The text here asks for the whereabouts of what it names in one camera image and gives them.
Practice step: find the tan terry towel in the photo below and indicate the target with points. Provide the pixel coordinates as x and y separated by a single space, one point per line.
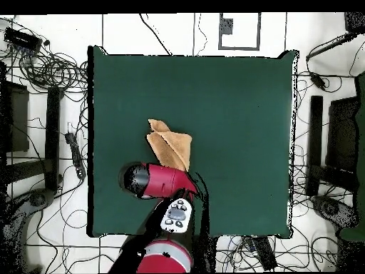
174 145

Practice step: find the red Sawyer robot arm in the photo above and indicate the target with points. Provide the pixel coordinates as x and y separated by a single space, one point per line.
162 179

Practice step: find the black flat bar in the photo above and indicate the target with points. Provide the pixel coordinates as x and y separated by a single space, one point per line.
315 142
52 137

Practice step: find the dark green table cloth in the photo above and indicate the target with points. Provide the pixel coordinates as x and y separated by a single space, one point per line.
228 114

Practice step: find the black power strip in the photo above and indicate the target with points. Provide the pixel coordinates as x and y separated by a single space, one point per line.
75 154

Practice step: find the black oblong box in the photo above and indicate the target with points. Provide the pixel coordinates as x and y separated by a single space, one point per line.
266 254

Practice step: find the black power adapter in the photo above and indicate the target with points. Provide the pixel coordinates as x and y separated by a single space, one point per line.
318 80

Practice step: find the dark grey stand base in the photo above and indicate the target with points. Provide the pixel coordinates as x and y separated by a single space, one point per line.
332 209
37 199

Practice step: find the black rectangular box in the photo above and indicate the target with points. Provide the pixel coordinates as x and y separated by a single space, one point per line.
18 120
342 134

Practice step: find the dark green cloth panel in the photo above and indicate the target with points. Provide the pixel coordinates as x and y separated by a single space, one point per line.
360 128

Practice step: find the black boom pole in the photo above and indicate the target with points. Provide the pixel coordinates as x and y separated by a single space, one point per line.
330 45

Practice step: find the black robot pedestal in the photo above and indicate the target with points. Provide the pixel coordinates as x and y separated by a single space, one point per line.
206 254

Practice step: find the black network switch box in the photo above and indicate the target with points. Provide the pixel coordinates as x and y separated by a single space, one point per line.
22 39

